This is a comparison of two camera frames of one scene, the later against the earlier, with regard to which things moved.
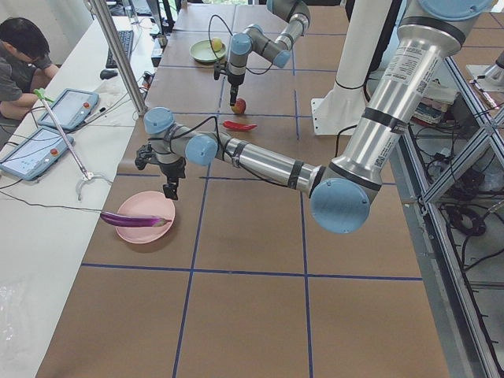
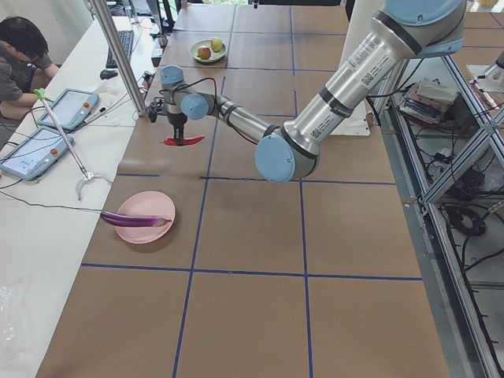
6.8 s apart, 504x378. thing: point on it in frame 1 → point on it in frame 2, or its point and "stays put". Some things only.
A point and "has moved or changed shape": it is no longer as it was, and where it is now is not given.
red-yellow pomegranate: x=239 y=106 → x=204 y=52
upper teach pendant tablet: x=71 y=109 stays put
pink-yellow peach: x=216 y=43 stays put
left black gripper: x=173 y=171 → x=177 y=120
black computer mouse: x=108 y=74 stays put
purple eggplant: x=121 y=220 stays put
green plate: x=201 y=50 stays put
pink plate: x=147 y=204 stays put
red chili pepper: x=237 y=126 has moved or changed shape
